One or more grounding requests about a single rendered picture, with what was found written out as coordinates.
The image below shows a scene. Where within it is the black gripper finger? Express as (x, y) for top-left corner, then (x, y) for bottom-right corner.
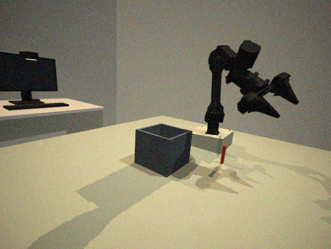
(248, 96), (280, 118)
(273, 78), (299, 105)

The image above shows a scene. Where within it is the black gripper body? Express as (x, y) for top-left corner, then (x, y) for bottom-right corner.
(238, 72), (290, 114)

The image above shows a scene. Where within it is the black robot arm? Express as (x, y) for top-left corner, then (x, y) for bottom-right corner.
(205, 40), (261, 135)

